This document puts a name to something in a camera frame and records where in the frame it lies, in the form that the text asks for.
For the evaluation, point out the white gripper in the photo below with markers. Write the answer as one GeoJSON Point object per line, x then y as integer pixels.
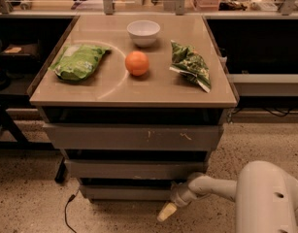
{"type": "Point", "coordinates": [178, 194]}

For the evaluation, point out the grey bottom drawer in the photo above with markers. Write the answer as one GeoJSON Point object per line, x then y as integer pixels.
{"type": "Point", "coordinates": [119, 192]}

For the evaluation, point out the grey drawer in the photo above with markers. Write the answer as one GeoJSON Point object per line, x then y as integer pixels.
{"type": "Point", "coordinates": [119, 192]}
{"type": "Point", "coordinates": [134, 170]}
{"type": "Point", "coordinates": [71, 136]}

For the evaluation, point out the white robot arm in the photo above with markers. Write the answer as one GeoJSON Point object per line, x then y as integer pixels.
{"type": "Point", "coordinates": [265, 197]}

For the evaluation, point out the grey middle drawer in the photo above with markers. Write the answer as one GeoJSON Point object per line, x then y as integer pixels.
{"type": "Point", "coordinates": [134, 170]}

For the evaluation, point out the grey drawer cabinet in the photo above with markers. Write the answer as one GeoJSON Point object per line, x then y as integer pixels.
{"type": "Point", "coordinates": [159, 97]}

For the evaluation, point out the grey top drawer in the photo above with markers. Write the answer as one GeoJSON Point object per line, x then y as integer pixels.
{"type": "Point", "coordinates": [71, 136]}

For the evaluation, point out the dark green chip bag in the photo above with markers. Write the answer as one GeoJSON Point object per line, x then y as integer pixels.
{"type": "Point", "coordinates": [188, 62]}

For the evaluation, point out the orange fruit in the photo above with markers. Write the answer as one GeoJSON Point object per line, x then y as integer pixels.
{"type": "Point", "coordinates": [136, 63]}

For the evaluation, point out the light green chip bag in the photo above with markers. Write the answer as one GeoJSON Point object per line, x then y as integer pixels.
{"type": "Point", "coordinates": [77, 62]}

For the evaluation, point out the white bowl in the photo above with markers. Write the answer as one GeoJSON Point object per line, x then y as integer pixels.
{"type": "Point", "coordinates": [143, 33]}

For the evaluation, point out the dark box under shelf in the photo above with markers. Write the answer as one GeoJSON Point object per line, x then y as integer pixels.
{"type": "Point", "coordinates": [21, 52]}

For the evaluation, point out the black table frame left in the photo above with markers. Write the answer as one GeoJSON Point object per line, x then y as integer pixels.
{"type": "Point", "coordinates": [18, 102]}

